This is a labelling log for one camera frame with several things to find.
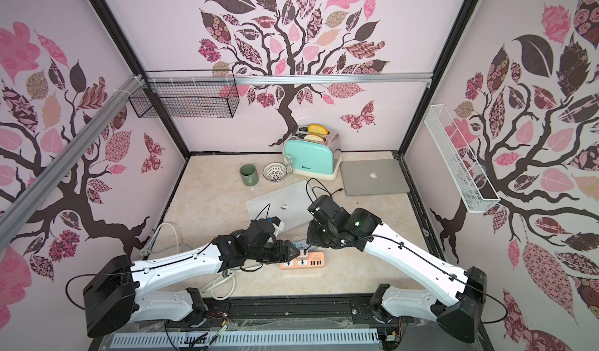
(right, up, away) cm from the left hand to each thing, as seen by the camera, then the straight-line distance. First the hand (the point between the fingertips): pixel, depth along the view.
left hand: (290, 260), depth 77 cm
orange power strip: (+8, 0, +2) cm, 9 cm away
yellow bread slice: (+10, +50, +27) cm, 58 cm away
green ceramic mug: (-21, +29, +29) cm, 46 cm away
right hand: (+7, +9, -6) cm, 13 cm away
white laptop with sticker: (-2, +16, +24) cm, 29 cm away
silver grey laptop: (+36, +28, +34) cm, 56 cm away
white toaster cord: (-3, +34, +24) cm, 42 cm away
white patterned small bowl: (-10, +31, +33) cm, 46 cm away
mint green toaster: (+12, +36, +25) cm, 46 cm away
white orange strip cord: (-22, -7, -3) cm, 23 cm away
